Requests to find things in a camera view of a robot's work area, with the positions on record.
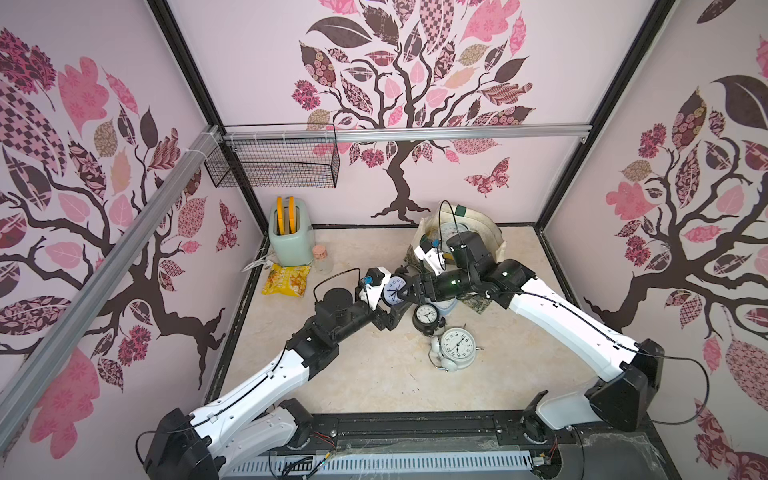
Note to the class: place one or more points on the black twin bell clock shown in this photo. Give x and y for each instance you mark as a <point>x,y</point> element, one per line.
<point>427,319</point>

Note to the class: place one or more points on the white vented cable duct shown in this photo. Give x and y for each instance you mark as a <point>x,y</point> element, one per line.
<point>358,465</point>

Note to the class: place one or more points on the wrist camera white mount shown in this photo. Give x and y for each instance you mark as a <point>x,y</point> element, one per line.
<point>429,252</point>
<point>373,284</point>

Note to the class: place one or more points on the black clock purple face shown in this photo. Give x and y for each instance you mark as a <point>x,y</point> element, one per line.
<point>391,292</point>

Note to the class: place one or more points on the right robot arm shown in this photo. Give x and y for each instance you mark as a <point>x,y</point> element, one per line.
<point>627,373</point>

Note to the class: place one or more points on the yellow corn chips bag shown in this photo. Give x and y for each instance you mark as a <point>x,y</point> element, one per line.
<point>287,281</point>

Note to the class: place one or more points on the yellow toast slice left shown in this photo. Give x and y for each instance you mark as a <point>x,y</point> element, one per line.
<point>279,216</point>

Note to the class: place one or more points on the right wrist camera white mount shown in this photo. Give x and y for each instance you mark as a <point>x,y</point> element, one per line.
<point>429,252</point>

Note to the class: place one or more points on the aluminium frame rail back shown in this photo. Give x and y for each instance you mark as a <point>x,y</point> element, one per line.
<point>408,133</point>

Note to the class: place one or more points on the canvas tote bag green handles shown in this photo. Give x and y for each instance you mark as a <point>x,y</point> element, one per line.
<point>479,274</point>

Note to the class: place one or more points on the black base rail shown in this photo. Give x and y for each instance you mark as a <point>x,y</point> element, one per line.
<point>336,430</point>

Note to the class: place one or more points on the yellow toast slice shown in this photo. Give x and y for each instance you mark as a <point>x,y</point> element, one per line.
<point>279,216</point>
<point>293,215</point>

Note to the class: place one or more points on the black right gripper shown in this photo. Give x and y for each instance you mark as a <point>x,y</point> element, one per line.
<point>424,285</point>

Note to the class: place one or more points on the light blue square clock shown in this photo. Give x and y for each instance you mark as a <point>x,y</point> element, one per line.
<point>446,307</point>

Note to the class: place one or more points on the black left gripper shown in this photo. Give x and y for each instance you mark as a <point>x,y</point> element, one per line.
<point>383,319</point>

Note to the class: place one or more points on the glass bottle pink cap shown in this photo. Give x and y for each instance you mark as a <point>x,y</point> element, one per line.
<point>322,261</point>

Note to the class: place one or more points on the yellow toast slice right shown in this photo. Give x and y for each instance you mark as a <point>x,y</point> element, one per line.
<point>293,215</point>

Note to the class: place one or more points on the aluminium frame rail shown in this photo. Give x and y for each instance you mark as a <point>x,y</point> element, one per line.
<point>408,133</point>
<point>35,375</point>

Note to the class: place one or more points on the aluminium frame rail left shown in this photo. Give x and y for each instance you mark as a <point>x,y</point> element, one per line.
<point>35,375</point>

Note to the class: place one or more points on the mint green toaster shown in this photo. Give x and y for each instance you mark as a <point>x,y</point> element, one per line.
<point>293,250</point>

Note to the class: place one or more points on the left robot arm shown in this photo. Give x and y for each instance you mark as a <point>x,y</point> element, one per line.
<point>258,415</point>

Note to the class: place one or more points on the large white twin bell clock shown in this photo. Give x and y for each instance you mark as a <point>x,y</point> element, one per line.
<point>453,350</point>

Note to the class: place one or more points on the black wire basket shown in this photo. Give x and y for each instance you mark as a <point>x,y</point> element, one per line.
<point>276,155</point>

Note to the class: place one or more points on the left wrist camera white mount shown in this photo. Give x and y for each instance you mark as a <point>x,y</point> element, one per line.
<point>373,284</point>

